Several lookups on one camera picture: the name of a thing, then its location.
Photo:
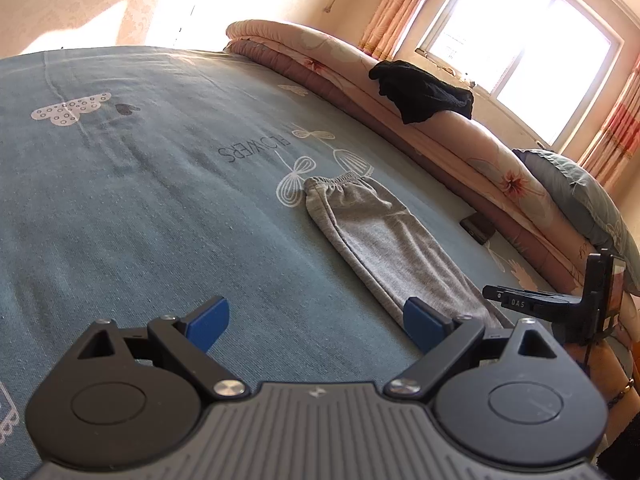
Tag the blue floral bed sheet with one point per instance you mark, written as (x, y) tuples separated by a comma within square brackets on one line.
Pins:
[(150, 185)]

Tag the folded pink floral quilt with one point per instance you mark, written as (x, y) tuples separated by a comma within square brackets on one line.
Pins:
[(480, 160)]

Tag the person's right forearm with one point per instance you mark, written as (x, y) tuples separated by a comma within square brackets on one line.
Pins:
[(622, 360)]

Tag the black garment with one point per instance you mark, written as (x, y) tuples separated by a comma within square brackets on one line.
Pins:
[(425, 92)]

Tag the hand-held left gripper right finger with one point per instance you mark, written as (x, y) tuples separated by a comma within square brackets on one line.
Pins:
[(425, 325)]

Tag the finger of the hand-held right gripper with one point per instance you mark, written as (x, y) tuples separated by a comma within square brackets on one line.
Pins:
[(495, 294)]

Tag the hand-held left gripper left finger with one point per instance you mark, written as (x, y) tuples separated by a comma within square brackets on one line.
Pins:
[(207, 322)]

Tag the grey sweatpants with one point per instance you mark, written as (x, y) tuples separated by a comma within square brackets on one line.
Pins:
[(380, 240)]

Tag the black phone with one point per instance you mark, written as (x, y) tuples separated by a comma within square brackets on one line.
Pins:
[(477, 229)]

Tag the patterned orange curtain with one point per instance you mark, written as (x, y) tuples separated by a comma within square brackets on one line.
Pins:
[(395, 5), (617, 120)]

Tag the plump teal pillow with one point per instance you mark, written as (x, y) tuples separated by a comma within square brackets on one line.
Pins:
[(585, 195)]

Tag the window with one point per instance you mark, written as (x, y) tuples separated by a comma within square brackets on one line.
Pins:
[(520, 40)]

